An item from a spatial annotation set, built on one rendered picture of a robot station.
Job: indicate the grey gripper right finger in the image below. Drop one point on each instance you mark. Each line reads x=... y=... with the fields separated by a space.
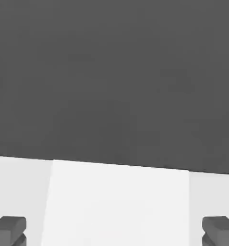
x=220 y=229

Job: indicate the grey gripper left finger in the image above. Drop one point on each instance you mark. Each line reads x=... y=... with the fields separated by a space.
x=7 y=229

